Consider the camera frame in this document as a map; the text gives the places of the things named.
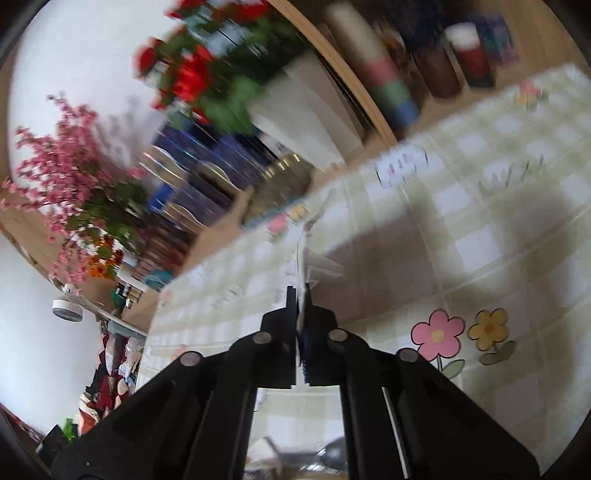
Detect pile of clothes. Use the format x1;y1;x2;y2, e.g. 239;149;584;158
74;323;149;435

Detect tall wooden shelf unit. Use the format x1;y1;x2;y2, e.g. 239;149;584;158
268;0;591;151

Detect low wooden cabinet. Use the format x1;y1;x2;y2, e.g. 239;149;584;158
119;188;254;334

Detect white desk fan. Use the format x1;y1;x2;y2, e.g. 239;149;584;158
52;284;149;334

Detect red patterned tin box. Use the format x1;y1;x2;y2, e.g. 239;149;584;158
137;222;195;278

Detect pink blossom bouquet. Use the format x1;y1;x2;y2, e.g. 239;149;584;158
0;95;154;288

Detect stack of pastel paper cups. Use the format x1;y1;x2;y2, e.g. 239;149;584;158
324;2;422;136

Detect clear plastic wrapper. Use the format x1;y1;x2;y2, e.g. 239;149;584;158
284;198;345;335

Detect stack of blue gift boxes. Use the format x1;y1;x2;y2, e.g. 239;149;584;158
139;124;315;232

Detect teal round tin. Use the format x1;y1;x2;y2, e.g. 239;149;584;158
142;271;177;291

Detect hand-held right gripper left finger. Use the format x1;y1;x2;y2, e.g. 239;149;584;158
50;286;298;480

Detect green checked tablecloth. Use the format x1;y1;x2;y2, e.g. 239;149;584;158
139;62;591;480

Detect red paper cup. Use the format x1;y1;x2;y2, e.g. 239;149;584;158
444;22;496;89

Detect small blue carton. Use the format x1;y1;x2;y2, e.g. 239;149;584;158
475;15;520;68

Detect brown paper cup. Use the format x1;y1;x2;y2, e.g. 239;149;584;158
410;41;462;99

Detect orange flowers in white vase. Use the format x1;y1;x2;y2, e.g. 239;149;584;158
85;234;124;281

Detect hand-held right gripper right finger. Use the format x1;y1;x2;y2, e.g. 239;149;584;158
298;305;541;480

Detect potted red rose plant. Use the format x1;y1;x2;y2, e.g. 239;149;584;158
134;0;366;172

